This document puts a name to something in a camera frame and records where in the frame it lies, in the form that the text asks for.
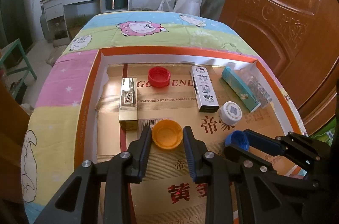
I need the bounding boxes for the blue bottle cap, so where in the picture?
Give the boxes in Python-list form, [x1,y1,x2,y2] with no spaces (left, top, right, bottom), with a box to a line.
[225,130,249,151]

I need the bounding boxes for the gold lipstick box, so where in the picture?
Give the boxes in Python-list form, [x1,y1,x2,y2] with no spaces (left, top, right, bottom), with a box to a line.
[119,77,138,131]

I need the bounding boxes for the orange bottle cap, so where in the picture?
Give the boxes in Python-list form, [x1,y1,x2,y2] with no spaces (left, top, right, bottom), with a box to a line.
[152,119,183,150]

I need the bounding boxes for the white round cap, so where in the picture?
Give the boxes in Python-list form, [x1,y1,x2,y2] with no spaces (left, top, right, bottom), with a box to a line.
[219,101,242,126]

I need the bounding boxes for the white hello kitty box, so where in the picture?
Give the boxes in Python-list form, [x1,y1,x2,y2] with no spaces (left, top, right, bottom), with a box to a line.
[190,65,220,113]

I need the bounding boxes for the clear floral perfume bottle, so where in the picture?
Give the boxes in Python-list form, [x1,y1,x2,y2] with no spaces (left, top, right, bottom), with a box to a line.
[238,68,272,109]

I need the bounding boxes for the red bottle cap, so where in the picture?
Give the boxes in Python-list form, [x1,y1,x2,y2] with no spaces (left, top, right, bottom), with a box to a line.
[148,67,171,88]

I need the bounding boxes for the stacked colourful cartons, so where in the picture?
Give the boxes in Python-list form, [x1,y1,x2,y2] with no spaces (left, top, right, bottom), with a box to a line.
[310,117,337,146]

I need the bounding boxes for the shallow orange-rimmed cardboard tray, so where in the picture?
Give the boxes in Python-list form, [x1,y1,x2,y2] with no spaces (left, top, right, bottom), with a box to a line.
[74,46,305,223]

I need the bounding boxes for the cartoon sheep tablecloth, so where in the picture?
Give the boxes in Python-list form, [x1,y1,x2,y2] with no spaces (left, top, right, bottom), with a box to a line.
[20,10,308,224]

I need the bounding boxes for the green metal table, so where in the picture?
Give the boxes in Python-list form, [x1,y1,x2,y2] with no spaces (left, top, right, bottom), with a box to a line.
[1,38,37,99]

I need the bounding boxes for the brown wooden door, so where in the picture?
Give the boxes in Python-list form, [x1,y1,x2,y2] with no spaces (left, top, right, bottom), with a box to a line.
[220,0,338,134]

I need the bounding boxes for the kitchen counter cabinet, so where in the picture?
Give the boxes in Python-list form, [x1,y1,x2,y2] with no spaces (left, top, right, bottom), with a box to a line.
[40,0,132,39]

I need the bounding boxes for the dark refrigerator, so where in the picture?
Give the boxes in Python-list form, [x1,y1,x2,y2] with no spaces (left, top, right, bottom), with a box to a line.
[0,0,34,66]

